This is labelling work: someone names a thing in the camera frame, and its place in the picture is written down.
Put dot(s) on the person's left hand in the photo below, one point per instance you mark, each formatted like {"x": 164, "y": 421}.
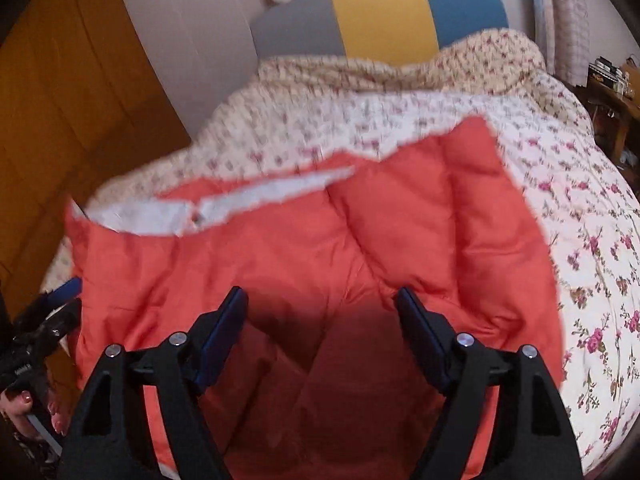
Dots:
{"x": 20, "y": 410}

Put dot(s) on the orange wooden wardrobe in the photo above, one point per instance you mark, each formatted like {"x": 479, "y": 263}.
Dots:
{"x": 75, "y": 110}

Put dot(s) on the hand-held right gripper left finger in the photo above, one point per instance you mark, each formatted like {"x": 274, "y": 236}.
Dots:
{"x": 227, "y": 330}

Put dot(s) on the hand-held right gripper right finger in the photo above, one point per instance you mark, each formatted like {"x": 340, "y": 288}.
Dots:
{"x": 420, "y": 330}

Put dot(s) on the grey yellow blue headboard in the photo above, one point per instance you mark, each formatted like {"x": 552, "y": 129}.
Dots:
{"x": 380, "y": 20}

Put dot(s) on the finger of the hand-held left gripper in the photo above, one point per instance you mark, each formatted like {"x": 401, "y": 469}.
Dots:
{"x": 50, "y": 325}
{"x": 62, "y": 292}

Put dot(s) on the wooden desk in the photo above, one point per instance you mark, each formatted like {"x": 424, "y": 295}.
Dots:
{"x": 617, "y": 110}

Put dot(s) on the red quilted jacket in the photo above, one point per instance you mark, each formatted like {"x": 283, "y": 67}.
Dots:
{"x": 350, "y": 240}

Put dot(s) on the floral bedspread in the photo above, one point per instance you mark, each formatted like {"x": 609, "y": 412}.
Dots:
{"x": 575, "y": 200}

